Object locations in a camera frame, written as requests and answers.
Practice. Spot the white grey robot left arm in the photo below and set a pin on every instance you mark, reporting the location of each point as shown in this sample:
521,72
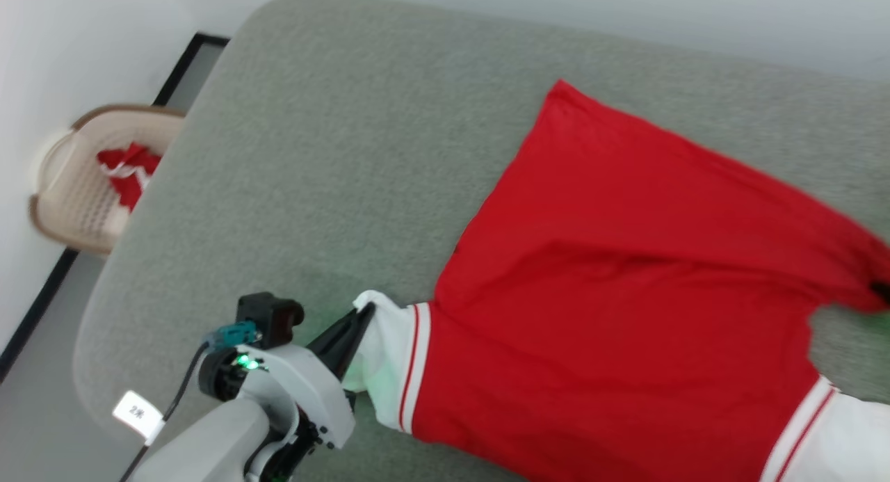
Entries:
208,440

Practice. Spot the beige woven laundry basket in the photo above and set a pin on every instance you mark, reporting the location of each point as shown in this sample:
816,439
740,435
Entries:
76,190

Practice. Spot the black floor edge strip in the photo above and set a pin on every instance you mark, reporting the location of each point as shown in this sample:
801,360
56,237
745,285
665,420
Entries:
42,294

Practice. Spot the red and white sports shirt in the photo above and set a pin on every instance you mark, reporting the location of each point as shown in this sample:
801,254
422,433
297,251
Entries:
626,294

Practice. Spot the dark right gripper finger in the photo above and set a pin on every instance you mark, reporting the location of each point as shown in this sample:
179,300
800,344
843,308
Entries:
882,291

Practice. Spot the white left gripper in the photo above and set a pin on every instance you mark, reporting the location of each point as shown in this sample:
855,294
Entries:
313,391

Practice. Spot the red white garment in basket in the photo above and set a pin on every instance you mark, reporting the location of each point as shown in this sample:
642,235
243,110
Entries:
132,176

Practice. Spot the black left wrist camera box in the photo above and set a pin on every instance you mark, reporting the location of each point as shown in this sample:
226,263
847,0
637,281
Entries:
268,318

